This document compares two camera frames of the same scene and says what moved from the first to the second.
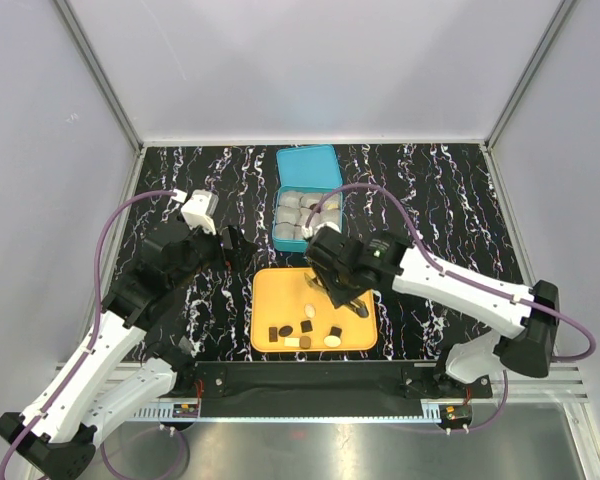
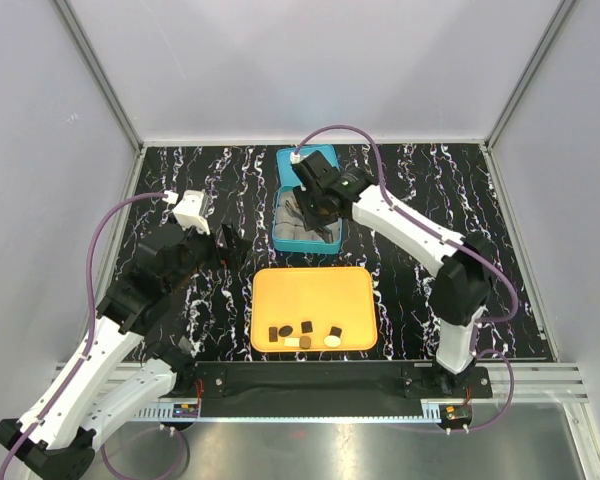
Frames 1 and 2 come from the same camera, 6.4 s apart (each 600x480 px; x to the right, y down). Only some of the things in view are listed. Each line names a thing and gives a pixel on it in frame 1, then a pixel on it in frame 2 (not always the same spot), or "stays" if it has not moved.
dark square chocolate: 306,326 stays
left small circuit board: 185,410 stays
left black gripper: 236,256 stays
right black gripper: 337,296 → 314,223
